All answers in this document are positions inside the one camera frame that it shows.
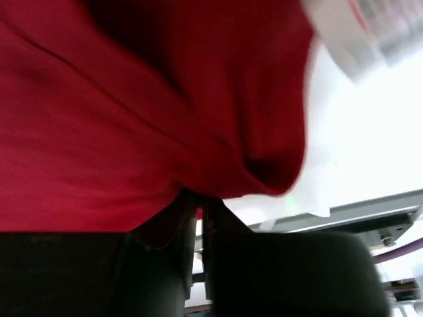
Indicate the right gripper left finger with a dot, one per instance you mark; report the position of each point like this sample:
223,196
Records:
174,227

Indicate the aluminium rail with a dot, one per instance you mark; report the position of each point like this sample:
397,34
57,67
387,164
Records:
377,222

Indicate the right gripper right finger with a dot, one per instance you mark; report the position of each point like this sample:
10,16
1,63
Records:
218,219

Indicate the red t shirt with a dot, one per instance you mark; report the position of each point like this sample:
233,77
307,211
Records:
109,109

